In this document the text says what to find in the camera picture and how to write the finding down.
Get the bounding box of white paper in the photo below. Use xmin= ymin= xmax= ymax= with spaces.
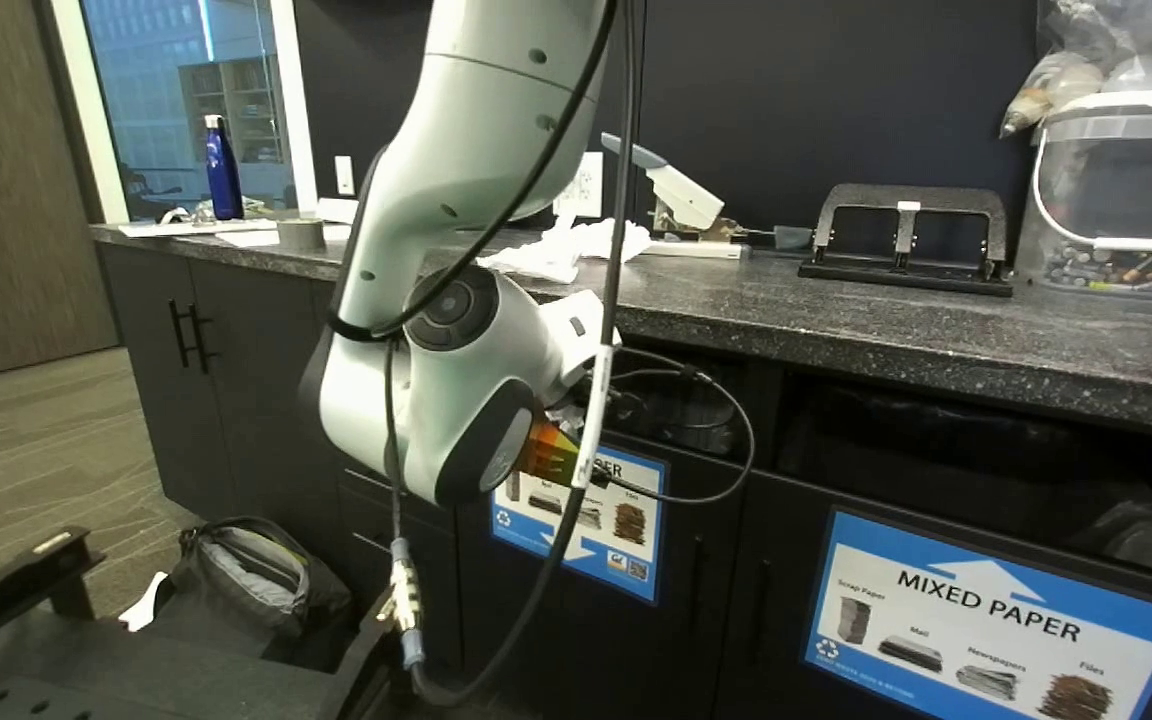
xmin=480 ymin=220 xmax=652 ymax=284
xmin=121 ymin=574 xmax=169 ymax=633

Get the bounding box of black hole punch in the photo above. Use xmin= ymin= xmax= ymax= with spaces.
xmin=802 ymin=184 xmax=1012 ymax=296

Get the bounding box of plastic bag on bin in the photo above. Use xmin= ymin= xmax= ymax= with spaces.
xmin=1002 ymin=0 xmax=1152 ymax=135

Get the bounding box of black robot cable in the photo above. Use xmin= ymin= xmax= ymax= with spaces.
xmin=323 ymin=0 xmax=761 ymax=712

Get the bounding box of orange black gripper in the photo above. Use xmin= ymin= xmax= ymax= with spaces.
xmin=516 ymin=420 xmax=580 ymax=485

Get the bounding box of grey black backpack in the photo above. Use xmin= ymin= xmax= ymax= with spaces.
xmin=152 ymin=515 xmax=359 ymax=674

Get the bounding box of blue water bottle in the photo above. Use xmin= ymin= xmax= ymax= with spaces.
xmin=203 ymin=111 xmax=246 ymax=220

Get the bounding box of left mixed paper sign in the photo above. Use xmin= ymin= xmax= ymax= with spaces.
xmin=490 ymin=447 xmax=670 ymax=605

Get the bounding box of white paper on floor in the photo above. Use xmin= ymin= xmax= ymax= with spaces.
xmin=121 ymin=574 xmax=169 ymax=633

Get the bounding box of black cart frame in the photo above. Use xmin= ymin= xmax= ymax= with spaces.
xmin=0 ymin=530 xmax=399 ymax=720

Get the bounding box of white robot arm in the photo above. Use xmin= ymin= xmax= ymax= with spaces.
xmin=319 ymin=0 xmax=618 ymax=506

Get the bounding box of mixed paper sign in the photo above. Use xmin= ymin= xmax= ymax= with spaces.
xmin=806 ymin=513 xmax=1152 ymax=720
xmin=490 ymin=447 xmax=670 ymax=605

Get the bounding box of right mixed paper sign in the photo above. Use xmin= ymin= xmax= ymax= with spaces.
xmin=806 ymin=513 xmax=1152 ymax=720

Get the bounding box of clear plastic storage bin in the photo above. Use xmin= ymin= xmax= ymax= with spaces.
xmin=1015 ymin=90 xmax=1152 ymax=296

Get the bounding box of white light switch plate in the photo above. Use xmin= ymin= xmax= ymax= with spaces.
xmin=331 ymin=156 xmax=358 ymax=197

